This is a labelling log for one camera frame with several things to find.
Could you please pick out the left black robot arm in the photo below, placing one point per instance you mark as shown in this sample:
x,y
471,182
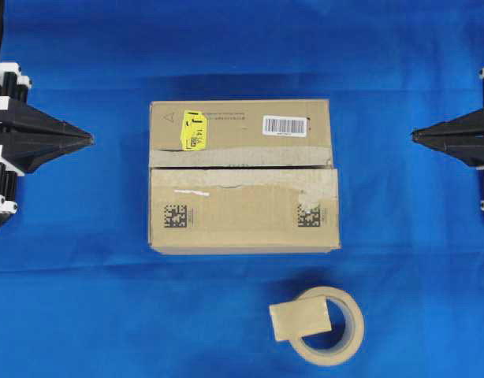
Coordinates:
x,y
29,137

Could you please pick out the blue table cloth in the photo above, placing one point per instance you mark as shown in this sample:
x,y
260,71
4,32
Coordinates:
x,y
83,295

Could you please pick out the beige tape roll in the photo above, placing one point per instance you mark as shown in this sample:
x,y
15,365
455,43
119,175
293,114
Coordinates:
x,y
353,331

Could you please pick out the white barcode label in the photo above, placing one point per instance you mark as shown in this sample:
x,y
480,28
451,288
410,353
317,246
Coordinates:
x,y
284,126

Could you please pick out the brown cardboard box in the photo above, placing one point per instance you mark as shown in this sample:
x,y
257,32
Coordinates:
x,y
246,193

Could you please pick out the yellow sticker label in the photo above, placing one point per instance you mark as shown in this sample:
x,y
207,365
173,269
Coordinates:
x,y
193,131

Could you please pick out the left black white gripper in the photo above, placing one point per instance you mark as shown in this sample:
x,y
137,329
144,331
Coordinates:
x,y
20,154

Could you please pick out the beige tape piece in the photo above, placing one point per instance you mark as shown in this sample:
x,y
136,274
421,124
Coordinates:
x,y
300,318

